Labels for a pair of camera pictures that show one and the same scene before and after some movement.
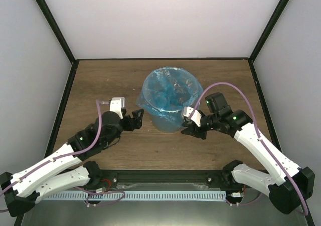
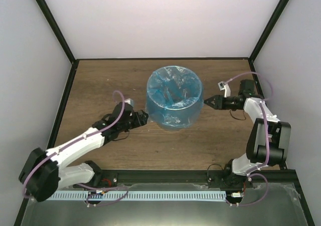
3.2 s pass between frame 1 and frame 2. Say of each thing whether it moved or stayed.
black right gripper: moved
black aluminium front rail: stayed
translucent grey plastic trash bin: stayed
